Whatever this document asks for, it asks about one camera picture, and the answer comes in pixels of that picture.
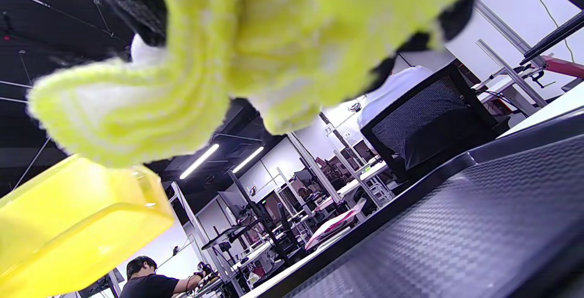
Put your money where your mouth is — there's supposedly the person's right hand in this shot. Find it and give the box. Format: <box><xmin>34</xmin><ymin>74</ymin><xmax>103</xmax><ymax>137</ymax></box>
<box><xmin>80</xmin><ymin>0</ymin><xmax>480</xmax><ymax>82</ymax></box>

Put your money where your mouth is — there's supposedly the white yellow-edged dish cloth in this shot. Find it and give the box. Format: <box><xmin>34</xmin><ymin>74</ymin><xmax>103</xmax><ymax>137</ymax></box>
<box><xmin>26</xmin><ymin>0</ymin><xmax>477</xmax><ymax>168</ymax></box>

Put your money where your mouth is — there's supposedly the yellow plastic food container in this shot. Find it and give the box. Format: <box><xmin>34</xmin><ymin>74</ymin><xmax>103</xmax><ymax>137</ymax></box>
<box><xmin>0</xmin><ymin>154</ymin><xmax>175</xmax><ymax>298</ymax></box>

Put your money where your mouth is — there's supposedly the stack of pink sheets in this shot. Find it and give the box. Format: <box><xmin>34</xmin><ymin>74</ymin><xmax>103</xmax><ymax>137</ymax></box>
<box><xmin>305</xmin><ymin>200</ymin><xmax>368</xmax><ymax>251</ymax></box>

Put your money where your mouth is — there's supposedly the black mesh office chair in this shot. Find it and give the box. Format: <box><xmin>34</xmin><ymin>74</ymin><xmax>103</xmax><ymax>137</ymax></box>
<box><xmin>360</xmin><ymin>63</ymin><xmax>511</xmax><ymax>183</ymax></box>

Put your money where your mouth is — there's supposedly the black plastic tray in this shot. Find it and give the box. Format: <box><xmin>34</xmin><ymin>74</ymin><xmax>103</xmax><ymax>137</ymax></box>
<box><xmin>246</xmin><ymin>111</ymin><xmax>584</xmax><ymax>298</ymax></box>

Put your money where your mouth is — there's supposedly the black keyboard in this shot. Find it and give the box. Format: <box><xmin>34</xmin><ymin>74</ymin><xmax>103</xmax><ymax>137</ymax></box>
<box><xmin>521</xmin><ymin>10</ymin><xmax>584</xmax><ymax>65</ymax></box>

